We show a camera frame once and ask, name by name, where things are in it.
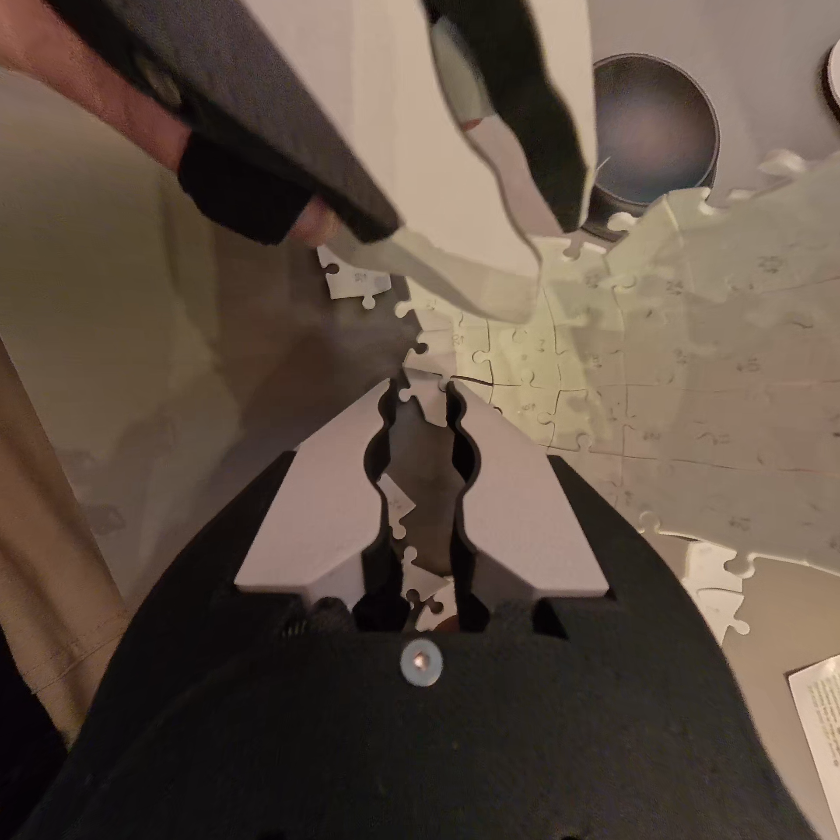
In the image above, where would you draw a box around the beige cloth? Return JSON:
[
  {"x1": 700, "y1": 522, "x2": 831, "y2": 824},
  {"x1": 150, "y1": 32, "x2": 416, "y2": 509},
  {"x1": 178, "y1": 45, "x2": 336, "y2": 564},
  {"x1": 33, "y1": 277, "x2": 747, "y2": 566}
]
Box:
[{"x1": 0, "y1": 335, "x2": 132, "y2": 746}]

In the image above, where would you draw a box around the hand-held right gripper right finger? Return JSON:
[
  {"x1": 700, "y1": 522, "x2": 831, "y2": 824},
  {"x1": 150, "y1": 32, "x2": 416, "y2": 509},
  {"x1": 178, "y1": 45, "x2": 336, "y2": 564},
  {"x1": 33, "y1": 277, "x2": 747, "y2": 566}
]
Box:
[{"x1": 443, "y1": 377, "x2": 611, "y2": 634}]

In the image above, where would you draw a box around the white puzzle piece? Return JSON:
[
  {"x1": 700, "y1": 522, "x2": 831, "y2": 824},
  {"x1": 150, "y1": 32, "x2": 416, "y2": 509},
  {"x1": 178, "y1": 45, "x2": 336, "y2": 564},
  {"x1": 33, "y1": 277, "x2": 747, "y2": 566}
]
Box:
[
  {"x1": 397, "y1": 369, "x2": 450, "y2": 427},
  {"x1": 400, "y1": 545, "x2": 454, "y2": 634},
  {"x1": 377, "y1": 472, "x2": 417, "y2": 542},
  {"x1": 696, "y1": 587, "x2": 751, "y2": 647},
  {"x1": 682, "y1": 539, "x2": 756, "y2": 592},
  {"x1": 317, "y1": 244, "x2": 392, "y2": 311}
]

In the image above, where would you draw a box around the black round puzzle ball stand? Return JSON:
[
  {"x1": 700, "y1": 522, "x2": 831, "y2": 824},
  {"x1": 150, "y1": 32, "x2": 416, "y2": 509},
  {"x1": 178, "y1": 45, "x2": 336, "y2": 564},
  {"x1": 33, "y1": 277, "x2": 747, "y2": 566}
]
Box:
[{"x1": 587, "y1": 54, "x2": 721, "y2": 240}]

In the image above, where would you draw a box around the person's left hand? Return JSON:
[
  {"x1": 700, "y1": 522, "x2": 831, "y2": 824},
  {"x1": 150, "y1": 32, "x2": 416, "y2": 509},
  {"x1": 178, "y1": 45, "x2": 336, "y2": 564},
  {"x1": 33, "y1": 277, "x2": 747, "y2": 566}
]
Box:
[{"x1": 0, "y1": 0, "x2": 343, "y2": 247}]

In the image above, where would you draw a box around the white partly built puzzle ball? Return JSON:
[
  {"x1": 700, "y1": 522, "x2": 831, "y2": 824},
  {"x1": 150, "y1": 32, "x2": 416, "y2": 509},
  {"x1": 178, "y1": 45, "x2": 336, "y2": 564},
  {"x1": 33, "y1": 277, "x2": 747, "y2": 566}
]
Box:
[{"x1": 394, "y1": 151, "x2": 840, "y2": 580}]

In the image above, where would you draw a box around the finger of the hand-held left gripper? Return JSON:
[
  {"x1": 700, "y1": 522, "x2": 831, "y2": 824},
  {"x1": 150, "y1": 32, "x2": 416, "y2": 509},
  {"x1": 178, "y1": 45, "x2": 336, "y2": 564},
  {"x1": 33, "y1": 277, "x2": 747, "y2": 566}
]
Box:
[
  {"x1": 318, "y1": 223, "x2": 549, "y2": 326},
  {"x1": 420, "y1": 0, "x2": 601, "y2": 237}
]

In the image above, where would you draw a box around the printed paper leaflet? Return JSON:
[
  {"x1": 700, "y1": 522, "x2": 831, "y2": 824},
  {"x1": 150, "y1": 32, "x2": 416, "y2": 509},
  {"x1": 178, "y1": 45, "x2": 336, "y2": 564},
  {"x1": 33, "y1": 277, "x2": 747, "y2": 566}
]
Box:
[{"x1": 787, "y1": 656, "x2": 840, "y2": 770}]

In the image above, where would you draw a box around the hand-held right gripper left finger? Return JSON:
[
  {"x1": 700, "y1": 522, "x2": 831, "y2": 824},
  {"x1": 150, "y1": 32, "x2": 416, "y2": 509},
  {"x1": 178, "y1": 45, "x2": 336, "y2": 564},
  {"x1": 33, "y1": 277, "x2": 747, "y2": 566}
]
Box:
[{"x1": 233, "y1": 377, "x2": 411, "y2": 631}]

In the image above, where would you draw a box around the white round object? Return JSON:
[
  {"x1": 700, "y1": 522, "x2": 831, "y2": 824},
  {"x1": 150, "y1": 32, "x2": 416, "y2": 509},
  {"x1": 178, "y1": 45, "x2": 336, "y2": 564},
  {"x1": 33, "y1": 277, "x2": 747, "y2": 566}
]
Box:
[{"x1": 817, "y1": 45, "x2": 840, "y2": 120}]

